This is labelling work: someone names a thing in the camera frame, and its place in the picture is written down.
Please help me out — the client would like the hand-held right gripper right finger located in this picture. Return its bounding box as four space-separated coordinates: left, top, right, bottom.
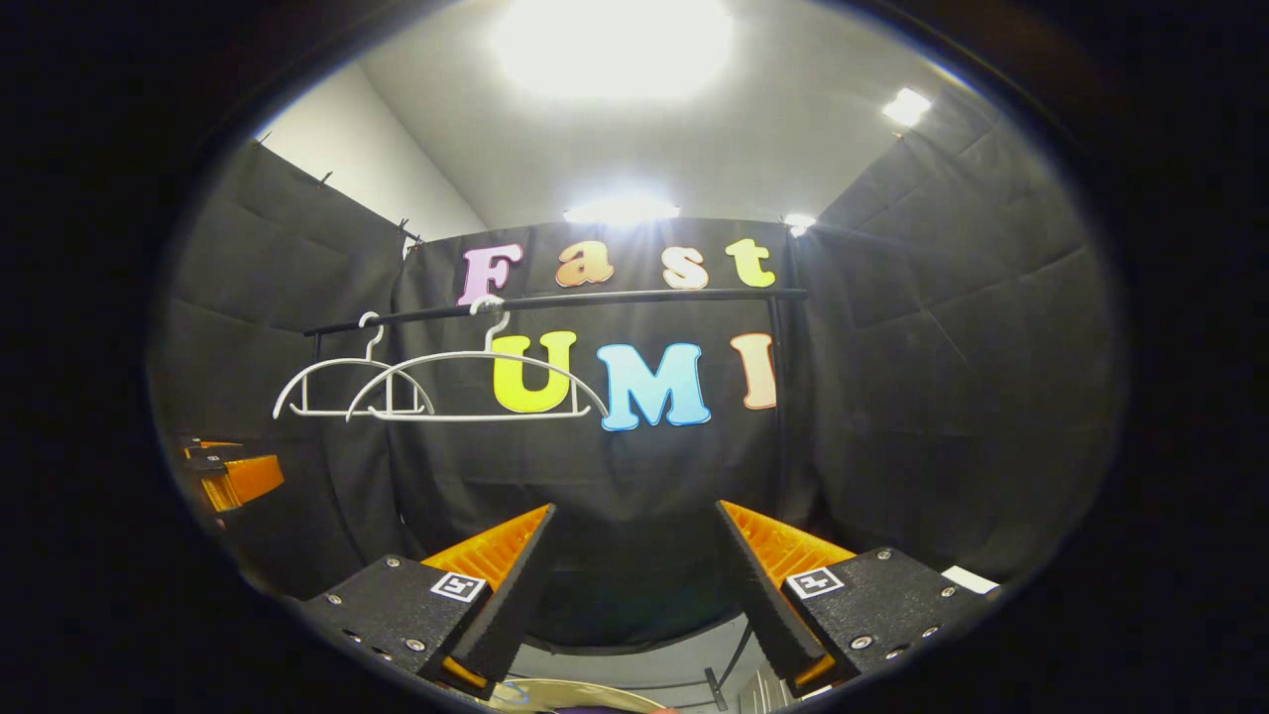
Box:
716 500 997 700

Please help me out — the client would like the large ceiling light panel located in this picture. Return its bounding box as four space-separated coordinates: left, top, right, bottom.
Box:
491 0 735 100

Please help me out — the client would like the grey ribbed metal box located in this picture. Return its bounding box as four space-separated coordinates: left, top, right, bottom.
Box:
739 662 799 711

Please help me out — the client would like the white plastic hanger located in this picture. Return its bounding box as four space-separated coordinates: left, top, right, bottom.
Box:
345 296 609 424
273 312 435 419

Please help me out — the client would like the round beige laundry hamper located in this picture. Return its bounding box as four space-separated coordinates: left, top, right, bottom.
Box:
484 678 680 714

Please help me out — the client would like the black metal clothes rack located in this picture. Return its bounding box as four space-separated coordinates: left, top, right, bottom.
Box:
302 286 809 710

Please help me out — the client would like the white flat object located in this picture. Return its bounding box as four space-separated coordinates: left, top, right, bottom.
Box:
940 565 1000 596

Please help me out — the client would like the black backdrop cloth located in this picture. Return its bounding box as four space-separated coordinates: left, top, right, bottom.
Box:
147 84 1126 651

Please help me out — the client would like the long ceiling light panel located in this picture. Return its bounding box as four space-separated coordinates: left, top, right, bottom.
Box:
563 196 681 227

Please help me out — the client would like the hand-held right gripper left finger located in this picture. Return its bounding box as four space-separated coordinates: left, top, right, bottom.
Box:
297 504 558 700

